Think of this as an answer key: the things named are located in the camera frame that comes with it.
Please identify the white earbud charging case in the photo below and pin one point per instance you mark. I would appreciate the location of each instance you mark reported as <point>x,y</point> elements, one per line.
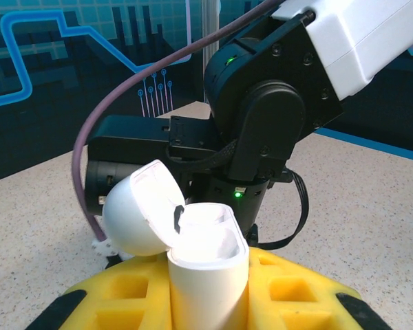
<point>206,285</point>

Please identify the aluminium frame post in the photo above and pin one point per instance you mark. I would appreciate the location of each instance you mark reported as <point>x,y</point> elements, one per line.
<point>211,15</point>

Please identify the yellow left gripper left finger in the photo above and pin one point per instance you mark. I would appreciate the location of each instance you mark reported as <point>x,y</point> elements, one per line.
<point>124,302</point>

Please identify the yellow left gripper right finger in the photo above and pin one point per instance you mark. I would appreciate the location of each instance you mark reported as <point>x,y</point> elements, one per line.
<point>296,302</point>

